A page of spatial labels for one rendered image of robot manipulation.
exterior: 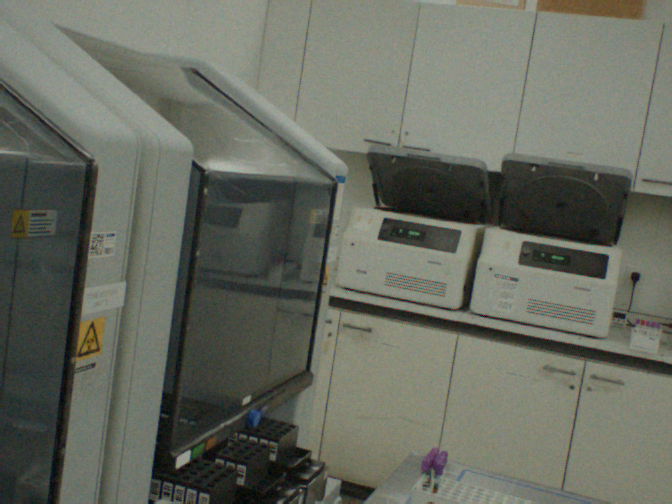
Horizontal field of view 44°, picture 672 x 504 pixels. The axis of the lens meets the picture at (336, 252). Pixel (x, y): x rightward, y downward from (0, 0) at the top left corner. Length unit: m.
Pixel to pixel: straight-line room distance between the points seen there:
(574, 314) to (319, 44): 1.67
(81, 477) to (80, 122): 0.43
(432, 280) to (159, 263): 2.44
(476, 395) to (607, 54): 1.52
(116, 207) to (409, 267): 2.58
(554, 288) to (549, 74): 0.93
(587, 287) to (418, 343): 0.72
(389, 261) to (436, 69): 0.90
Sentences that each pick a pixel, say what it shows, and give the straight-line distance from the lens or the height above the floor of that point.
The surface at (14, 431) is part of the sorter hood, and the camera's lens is 0.93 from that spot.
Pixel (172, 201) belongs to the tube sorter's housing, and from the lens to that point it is 1.13.
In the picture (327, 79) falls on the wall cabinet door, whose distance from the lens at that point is 3.94.
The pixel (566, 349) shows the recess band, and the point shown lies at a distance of 3.50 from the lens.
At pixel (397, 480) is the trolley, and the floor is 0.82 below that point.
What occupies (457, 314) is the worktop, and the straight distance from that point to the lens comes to 3.46.
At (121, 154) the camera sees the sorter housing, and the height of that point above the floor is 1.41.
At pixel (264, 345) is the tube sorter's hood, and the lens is 1.50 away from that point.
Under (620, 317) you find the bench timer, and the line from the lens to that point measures 3.94.
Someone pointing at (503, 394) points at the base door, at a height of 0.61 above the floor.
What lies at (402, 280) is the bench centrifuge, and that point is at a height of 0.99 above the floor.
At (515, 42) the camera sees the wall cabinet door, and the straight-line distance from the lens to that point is 3.78.
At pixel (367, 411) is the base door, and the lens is 3.65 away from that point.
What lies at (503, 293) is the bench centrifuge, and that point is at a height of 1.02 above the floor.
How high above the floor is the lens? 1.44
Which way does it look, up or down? 6 degrees down
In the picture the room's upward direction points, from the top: 8 degrees clockwise
